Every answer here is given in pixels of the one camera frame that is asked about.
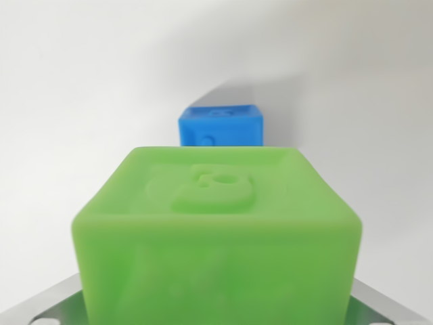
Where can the black-padded silver gripper right finger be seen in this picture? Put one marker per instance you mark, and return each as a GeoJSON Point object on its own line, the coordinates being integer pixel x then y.
{"type": "Point", "coordinates": [382, 304]}

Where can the black-padded silver gripper left finger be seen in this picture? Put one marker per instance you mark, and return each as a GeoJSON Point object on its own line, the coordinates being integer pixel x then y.
{"type": "Point", "coordinates": [50, 304]}

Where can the green embossed cube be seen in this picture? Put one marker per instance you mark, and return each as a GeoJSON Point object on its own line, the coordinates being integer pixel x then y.
{"type": "Point", "coordinates": [216, 237]}

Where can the blue embossed cube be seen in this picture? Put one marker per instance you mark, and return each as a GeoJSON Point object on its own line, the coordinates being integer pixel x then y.
{"type": "Point", "coordinates": [223, 130]}

